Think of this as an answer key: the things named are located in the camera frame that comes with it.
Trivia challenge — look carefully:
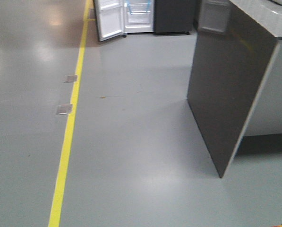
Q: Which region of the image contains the white fridge door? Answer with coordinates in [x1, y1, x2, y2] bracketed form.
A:
[94, 0, 124, 42]

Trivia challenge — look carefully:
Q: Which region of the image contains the silver floor outlet plate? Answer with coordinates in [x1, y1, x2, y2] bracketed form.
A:
[64, 75, 78, 83]
[56, 104, 73, 115]

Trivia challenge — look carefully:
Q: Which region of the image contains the silver floor outlet plate far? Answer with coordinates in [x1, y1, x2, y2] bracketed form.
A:
[64, 75, 78, 83]

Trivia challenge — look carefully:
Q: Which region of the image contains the grey speckled kitchen counter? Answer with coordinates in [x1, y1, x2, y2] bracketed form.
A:
[187, 0, 282, 177]

